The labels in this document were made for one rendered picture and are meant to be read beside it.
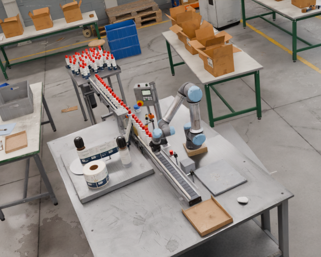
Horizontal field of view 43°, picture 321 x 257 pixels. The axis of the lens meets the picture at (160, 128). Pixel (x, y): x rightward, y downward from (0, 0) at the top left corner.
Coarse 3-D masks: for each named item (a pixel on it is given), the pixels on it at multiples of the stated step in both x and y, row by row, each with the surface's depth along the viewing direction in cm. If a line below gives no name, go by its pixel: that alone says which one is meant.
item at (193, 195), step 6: (138, 138) 398; (156, 156) 367; (162, 156) 365; (162, 162) 358; (168, 162) 356; (168, 168) 349; (174, 168) 347; (168, 174) 341; (174, 174) 340; (180, 180) 332; (186, 186) 325; (192, 192) 317; (192, 198) 311
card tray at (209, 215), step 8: (208, 200) 313; (216, 200) 306; (192, 208) 309; (200, 208) 308; (208, 208) 306; (216, 208) 305; (192, 216) 302; (200, 216) 300; (208, 216) 299; (216, 216) 298; (224, 216) 296; (192, 224) 295; (200, 224) 294; (208, 224) 292; (216, 224) 291; (224, 224) 289; (200, 232) 283; (208, 232) 285
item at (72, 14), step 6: (60, 6) 823; (66, 6) 852; (72, 6) 821; (78, 6) 852; (66, 12) 828; (72, 12) 831; (78, 12) 834; (66, 18) 833; (72, 18) 836; (78, 18) 840
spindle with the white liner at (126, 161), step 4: (120, 136) 349; (116, 140) 348; (120, 140) 346; (124, 140) 348; (120, 144) 348; (124, 144) 350; (120, 148) 352; (124, 148) 352; (120, 152) 353; (124, 152) 352; (128, 152) 356; (120, 156) 356; (124, 156) 354; (128, 156) 356; (124, 160) 356; (128, 160) 358; (124, 164) 359; (128, 164) 359
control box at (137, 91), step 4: (136, 84) 362; (140, 84) 361; (144, 84) 359; (148, 84) 358; (136, 88) 356; (140, 88) 355; (144, 88) 354; (148, 88) 353; (136, 92) 357; (140, 92) 357; (136, 96) 360; (140, 96) 359; (144, 96) 358; (152, 96) 357; (136, 100) 363; (140, 100) 361; (144, 100) 361; (148, 100) 360; (152, 100) 359; (144, 104) 363; (148, 104) 362; (152, 104) 361
